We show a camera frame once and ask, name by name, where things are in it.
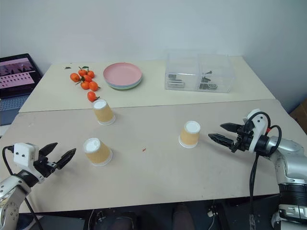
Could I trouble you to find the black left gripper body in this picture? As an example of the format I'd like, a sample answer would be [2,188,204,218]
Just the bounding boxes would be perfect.
[33,155,58,178]

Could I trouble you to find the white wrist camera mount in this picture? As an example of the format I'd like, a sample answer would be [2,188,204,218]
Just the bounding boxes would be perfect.
[13,142,45,184]
[242,108,271,152]

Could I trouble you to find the dark metal hardware parts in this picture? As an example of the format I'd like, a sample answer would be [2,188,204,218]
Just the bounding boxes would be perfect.
[167,73,185,88]
[198,70,218,91]

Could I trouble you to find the brown cardboard box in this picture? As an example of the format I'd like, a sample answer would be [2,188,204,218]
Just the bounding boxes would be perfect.
[289,97,307,135]

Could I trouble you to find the white plug with cable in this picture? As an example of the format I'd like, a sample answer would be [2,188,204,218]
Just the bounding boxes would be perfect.
[206,208,216,230]

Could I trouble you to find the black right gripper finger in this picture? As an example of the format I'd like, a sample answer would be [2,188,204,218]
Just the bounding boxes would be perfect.
[208,133,235,150]
[220,122,240,133]

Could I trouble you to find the open laptop with pink screen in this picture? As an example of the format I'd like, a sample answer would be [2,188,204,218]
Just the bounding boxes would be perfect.
[0,53,43,127]

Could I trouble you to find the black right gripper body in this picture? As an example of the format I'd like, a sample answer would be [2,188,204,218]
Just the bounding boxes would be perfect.
[230,125,255,153]

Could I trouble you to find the light green plastic plate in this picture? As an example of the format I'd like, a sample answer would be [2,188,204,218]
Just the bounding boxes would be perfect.
[106,78,142,91]

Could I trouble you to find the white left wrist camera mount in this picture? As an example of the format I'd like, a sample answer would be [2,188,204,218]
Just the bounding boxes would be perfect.
[13,142,45,184]

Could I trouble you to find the light blue plastic plate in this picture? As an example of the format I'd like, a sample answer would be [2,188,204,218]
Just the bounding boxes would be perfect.
[105,76,143,88]

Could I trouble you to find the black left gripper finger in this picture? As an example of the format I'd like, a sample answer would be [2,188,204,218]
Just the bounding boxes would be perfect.
[39,142,59,157]
[56,148,77,170]

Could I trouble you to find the clear plastic drawer box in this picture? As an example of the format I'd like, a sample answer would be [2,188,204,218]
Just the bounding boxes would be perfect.
[164,49,236,94]

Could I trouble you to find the brown ribbed paper cup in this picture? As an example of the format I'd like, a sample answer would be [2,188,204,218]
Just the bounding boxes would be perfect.
[178,121,201,149]
[83,137,113,167]
[92,99,116,126]

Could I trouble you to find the pink plastic plate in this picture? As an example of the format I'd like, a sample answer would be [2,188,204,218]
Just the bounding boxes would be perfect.
[103,62,143,85]

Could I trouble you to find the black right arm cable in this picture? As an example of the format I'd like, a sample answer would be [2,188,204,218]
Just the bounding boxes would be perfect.
[244,111,283,230]

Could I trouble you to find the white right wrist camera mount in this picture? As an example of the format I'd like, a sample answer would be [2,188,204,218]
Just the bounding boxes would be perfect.
[242,108,271,152]

